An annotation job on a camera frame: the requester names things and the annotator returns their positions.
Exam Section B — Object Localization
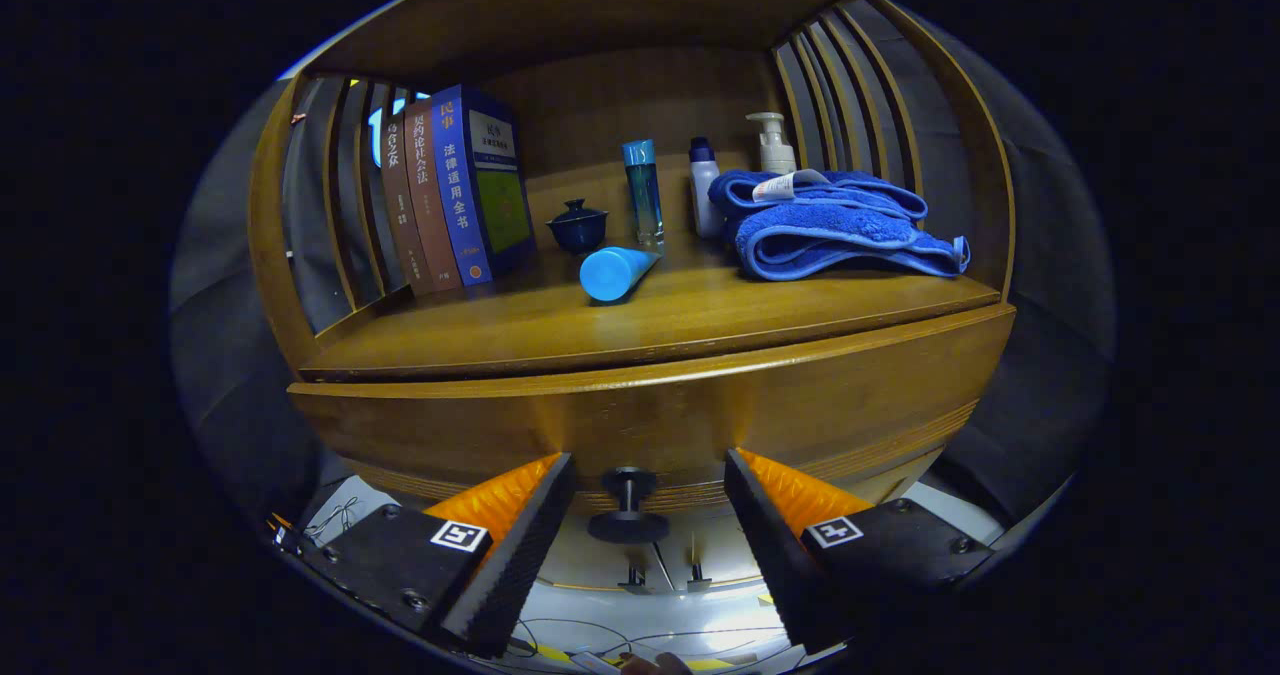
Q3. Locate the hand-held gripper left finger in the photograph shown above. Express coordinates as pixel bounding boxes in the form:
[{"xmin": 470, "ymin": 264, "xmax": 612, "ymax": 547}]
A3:
[{"xmin": 300, "ymin": 452, "xmax": 578, "ymax": 659}]

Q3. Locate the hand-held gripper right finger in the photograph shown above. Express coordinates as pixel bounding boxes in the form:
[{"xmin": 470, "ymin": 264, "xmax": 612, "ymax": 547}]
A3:
[{"xmin": 723, "ymin": 448, "xmax": 996, "ymax": 656}]

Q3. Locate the wooden drawer with black knob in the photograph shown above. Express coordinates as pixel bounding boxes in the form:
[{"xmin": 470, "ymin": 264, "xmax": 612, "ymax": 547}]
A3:
[{"xmin": 288, "ymin": 303, "xmax": 1016, "ymax": 546}]

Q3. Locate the blue white cosmetic tube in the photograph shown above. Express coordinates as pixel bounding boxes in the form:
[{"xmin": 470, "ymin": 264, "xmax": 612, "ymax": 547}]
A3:
[{"xmin": 579, "ymin": 245, "xmax": 663, "ymax": 303}]

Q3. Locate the wooden countertop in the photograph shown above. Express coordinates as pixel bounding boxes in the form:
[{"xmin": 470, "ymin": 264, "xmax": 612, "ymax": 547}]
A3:
[{"xmin": 300, "ymin": 170, "xmax": 1004, "ymax": 381}]

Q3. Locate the wooden cabinet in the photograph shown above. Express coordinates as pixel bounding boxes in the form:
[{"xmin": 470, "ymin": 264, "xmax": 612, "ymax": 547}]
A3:
[{"xmin": 247, "ymin": 0, "xmax": 1019, "ymax": 596}]

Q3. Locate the folded blue towel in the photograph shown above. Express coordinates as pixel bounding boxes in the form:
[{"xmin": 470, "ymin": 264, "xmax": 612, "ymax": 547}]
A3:
[{"xmin": 708, "ymin": 169, "xmax": 971, "ymax": 282}]

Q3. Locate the blue lidded teacup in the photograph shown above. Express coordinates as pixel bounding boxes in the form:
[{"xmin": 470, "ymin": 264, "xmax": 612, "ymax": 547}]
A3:
[{"xmin": 546, "ymin": 198, "xmax": 609, "ymax": 255}]

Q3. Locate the dark brown book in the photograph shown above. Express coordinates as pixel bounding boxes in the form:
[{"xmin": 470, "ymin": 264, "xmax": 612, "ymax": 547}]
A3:
[{"xmin": 378, "ymin": 115, "xmax": 436, "ymax": 296}]

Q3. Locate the reddish brown book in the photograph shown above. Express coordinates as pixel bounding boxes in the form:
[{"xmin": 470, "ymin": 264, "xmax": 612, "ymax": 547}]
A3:
[{"xmin": 403, "ymin": 103, "xmax": 463, "ymax": 292}]

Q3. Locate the thick blue book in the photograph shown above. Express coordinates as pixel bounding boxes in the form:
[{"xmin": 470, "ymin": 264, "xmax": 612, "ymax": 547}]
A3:
[{"xmin": 430, "ymin": 84, "xmax": 538, "ymax": 286}]

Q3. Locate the small white bottle blue cap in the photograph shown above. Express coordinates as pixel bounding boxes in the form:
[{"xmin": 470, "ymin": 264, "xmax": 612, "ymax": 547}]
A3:
[{"xmin": 689, "ymin": 137, "xmax": 724, "ymax": 239}]

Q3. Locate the tall blue glass bottle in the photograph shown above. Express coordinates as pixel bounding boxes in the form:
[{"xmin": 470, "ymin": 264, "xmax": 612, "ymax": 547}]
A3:
[{"xmin": 622, "ymin": 139, "xmax": 666, "ymax": 248}]

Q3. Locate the white pump bottle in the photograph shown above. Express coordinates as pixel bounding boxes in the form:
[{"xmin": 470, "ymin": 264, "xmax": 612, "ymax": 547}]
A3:
[{"xmin": 746, "ymin": 112, "xmax": 798, "ymax": 176}]

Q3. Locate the tangle of thin cables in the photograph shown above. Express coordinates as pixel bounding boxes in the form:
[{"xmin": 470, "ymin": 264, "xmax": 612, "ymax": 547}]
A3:
[{"xmin": 305, "ymin": 495, "xmax": 791, "ymax": 671}]

